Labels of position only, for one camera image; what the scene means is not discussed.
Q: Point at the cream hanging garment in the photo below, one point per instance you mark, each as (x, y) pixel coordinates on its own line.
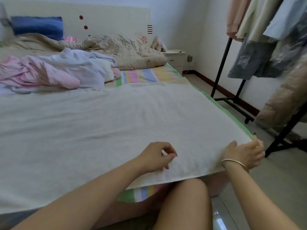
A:
(259, 16)

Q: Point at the white headboard with red dots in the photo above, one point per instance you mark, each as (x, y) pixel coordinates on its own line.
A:
(115, 19)

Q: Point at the beige quilt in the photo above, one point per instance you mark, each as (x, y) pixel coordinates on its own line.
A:
(129, 52)

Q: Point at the blue pillow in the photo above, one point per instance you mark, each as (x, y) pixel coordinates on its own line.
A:
(38, 27)

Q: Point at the cream fleece blanket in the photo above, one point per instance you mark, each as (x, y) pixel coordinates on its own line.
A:
(106, 74)

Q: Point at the plastic covered beige coat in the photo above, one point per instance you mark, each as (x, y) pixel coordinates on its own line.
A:
(288, 98)

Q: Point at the person's right hand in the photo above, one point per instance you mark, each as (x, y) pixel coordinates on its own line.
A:
(244, 153)

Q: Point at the cream plush toy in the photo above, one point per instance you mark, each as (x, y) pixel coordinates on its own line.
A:
(158, 44)

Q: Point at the striped pastel bed sheet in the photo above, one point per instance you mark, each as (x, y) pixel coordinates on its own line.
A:
(144, 75)

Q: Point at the person's left forearm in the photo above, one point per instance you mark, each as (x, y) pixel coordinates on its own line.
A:
(81, 201)

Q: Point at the black clothes rack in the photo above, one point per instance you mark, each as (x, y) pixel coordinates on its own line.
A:
(221, 69)

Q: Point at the black wall plug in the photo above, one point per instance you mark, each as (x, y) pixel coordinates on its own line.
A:
(189, 59)

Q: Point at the cream white towel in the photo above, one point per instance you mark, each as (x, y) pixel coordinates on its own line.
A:
(120, 127)

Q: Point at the person's left hand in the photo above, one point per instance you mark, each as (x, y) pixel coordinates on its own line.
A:
(156, 158)

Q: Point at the pink patterned pillow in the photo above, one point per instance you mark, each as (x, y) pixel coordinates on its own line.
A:
(70, 39)

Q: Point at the person's right forearm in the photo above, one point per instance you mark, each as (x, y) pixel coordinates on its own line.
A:
(259, 203)

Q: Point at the dark brown baseboard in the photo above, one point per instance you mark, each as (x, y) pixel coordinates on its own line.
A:
(206, 79)

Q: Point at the white nightstand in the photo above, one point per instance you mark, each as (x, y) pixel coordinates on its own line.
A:
(176, 59)

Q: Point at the light blue hanging garment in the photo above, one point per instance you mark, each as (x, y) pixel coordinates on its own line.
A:
(288, 16)

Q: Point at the pink hanging garment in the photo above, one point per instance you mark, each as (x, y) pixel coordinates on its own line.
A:
(236, 16)

